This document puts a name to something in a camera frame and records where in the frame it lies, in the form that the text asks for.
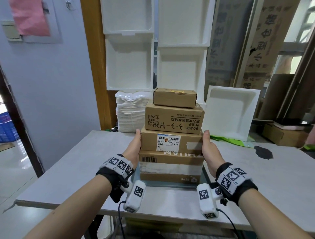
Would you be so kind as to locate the person's left hand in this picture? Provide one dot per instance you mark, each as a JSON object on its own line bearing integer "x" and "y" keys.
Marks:
{"x": 133, "y": 150}

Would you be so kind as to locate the person's right hand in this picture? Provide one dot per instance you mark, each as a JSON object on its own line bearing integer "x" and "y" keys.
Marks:
{"x": 211, "y": 157}

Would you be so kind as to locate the person's left thumb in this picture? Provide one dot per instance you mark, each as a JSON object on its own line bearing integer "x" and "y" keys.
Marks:
{"x": 137, "y": 140}

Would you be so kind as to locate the person's right thumb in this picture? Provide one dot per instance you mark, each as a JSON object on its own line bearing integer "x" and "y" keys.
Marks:
{"x": 206, "y": 140}

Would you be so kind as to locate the cardboard box with white label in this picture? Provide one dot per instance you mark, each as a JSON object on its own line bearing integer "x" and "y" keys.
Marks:
{"x": 150, "y": 142}

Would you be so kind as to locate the person's right forearm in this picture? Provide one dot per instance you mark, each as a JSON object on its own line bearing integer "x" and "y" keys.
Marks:
{"x": 268, "y": 216}

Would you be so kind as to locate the person's left forearm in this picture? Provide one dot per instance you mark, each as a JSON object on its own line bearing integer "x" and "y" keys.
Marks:
{"x": 73, "y": 209}

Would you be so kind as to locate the green plastic bag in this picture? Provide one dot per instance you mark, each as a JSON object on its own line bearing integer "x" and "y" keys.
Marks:
{"x": 231, "y": 141}

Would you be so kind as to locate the stack of white foam sheets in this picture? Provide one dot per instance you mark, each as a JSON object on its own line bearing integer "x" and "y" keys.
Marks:
{"x": 130, "y": 113}

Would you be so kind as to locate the white foam tray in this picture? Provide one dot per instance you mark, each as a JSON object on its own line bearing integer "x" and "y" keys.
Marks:
{"x": 230, "y": 113}
{"x": 183, "y": 22}
{"x": 129, "y": 64}
{"x": 126, "y": 14}
{"x": 181, "y": 71}

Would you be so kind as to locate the cardboard box with black print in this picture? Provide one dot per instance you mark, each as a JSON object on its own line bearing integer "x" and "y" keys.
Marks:
{"x": 177, "y": 115}

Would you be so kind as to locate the black marker wristband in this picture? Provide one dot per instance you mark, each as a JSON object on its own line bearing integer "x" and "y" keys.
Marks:
{"x": 115, "y": 172}
{"x": 233, "y": 182}

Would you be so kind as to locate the cardboard box with clear tape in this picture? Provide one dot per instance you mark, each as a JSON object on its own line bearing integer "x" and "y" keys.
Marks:
{"x": 169, "y": 167}

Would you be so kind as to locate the small plain cardboard box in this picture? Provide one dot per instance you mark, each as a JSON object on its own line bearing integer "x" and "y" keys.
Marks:
{"x": 172, "y": 98}

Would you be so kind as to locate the grey weighing scale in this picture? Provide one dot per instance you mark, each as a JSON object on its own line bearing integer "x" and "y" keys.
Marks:
{"x": 172, "y": 185}

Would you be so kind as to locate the open brown cardboard box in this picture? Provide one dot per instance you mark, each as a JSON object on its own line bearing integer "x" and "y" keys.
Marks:
{"x": 283, "y": 136}

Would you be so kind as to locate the plain brown cardboard board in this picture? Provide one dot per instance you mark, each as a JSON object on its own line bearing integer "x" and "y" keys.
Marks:
{"x": 275, "y": 98}

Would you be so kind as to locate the grey printed cardboard sheet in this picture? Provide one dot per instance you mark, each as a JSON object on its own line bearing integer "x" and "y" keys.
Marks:
{"x": 228, "y": 44}

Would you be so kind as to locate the brown printed cardboard sheet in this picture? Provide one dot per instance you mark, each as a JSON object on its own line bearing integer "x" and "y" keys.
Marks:
{"x": 268, "y": 41}

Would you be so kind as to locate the blue plastic crate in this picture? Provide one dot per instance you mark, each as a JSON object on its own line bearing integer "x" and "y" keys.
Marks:
{"x": 5, "y": 128}

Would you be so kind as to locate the pink paper sheet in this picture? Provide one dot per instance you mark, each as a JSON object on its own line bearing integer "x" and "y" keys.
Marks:
{"x": 29, "y": 17}

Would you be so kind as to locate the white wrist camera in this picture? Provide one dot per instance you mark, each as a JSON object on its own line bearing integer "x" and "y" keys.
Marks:
{"x": 135, "y": 194}
{"x": 206, "y": 199}

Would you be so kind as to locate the wooden post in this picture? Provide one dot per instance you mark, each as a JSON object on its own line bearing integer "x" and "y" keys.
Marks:
{"x": 97, "y": 61}

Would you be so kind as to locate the dark door frame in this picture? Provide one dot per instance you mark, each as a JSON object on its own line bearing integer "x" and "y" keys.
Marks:
{"x": 22, "y": 128}

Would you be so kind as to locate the beige wall switch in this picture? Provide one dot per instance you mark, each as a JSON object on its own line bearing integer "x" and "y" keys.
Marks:
{"x": 11, "y": 30}

